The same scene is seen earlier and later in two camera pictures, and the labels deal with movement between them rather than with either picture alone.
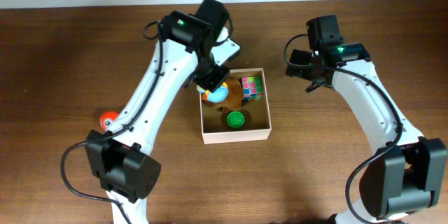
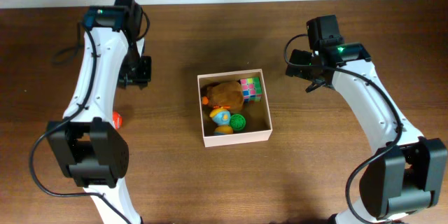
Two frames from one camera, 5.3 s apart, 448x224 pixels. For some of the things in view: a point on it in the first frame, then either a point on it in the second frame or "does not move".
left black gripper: [211, 85] → [143, 79]
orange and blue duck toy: [218, 95] → [221, 117]
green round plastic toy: [235, 120] does not move
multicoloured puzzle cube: [253, 88] does not move
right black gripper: [297, 66] does not move
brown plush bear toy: [235, 95] does not move
